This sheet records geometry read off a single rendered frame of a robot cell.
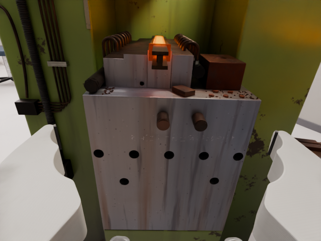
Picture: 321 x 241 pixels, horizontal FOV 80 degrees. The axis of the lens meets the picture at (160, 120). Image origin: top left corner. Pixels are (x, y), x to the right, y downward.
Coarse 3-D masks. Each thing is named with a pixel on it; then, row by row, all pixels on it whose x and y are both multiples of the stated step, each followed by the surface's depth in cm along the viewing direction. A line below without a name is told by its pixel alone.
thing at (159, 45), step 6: (156, 36) 67; (162, 36) 68; (156, 42) 49; (162, 42) 50; (150, 48) 40; (156, 48) 35; (162, 48) 35; (168, 48) 40; (150, 54) 41; (156, 54) 32; (162, 54) 32; (168, 54) 32; (150, 60) 41; (156, 60) 37; (162, 60) 33; (168, 60) 41; (156, 66) 33; (162, 66) 33
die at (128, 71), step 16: (128, 48) 58; (144, 48) 51; (176, 48) 52; (112, 64) 43; (128, 64) 43; (144, 64) 43; (176, 64) 43; (192, 64) 43; (112, 80) 45; (128, 80) 45; (144, 80) 45; (160, 80) 45; (176, 80) 45
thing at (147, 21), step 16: (128, 0) 78; (144, 0) 78; (160, 0) 79; (176, 0) 79; (192, 0) 79; (208, 0) 79; (128, 16) 81; (144, 16) 81; (160, 16) 81; (176, 16) 81; (192, 16) 81; (208, 16) 81; (144, 32) 84; (160, 32) 84; (176, 32) 84; (192, 32) 84; (208, 32) 84
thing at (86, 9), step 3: (84, 0) 49; (87, 0) 49; (84, 3) 49; (87, 3) 49; (84, 6) 50; (87, 6) 50; (84, 9) 50; (87, 9) 50; (87, 12) 50; (87, 15) 51; (87, 18) 51; (87, 21) 51; (87, 24) 52; (90, 24) 52; (87, 27) 52; (90, 27) 52
